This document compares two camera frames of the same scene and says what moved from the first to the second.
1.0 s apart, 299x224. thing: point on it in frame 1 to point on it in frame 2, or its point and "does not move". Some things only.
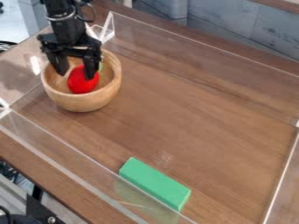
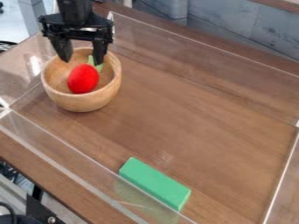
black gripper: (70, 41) to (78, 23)
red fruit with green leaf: (80, 83) does not move
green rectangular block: (156, 183) does not move
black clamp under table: (37, 210) does not move
